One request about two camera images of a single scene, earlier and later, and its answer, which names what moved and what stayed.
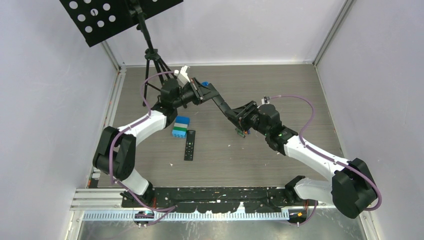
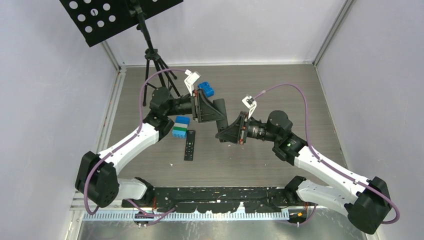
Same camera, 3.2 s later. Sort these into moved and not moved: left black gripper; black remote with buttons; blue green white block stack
Moved: left black gripper
Not moved: black remote with buttons; blue green white block stack
